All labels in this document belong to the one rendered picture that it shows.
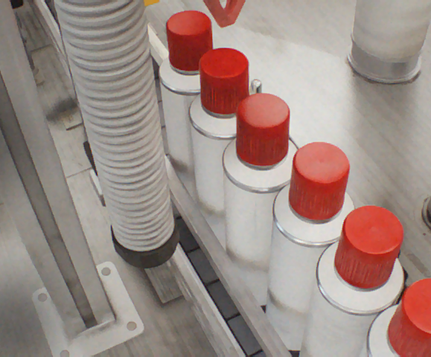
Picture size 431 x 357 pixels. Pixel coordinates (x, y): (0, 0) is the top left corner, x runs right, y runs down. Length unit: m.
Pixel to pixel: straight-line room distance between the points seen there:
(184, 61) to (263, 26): 0.35
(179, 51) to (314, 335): 0.22
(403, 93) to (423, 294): 0.43
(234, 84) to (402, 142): 0.30
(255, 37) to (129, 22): 0.56
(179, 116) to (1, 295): 0.27
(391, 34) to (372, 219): 0.38
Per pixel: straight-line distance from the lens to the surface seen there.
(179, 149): 0.51
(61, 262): 0.50
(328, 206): 0.36
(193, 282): 0.54
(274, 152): 0.38
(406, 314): 0.30
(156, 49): 0.70
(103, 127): 0.24
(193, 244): 0.56
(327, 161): 0.35
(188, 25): 0.45
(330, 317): 0.37
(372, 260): 0.32
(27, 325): 0.61
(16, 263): 0.65
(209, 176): 0.46
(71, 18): 0.21
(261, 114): 0.37
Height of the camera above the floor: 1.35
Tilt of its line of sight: 50 degrees down
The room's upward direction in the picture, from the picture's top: 3 degrees counter-clockwise
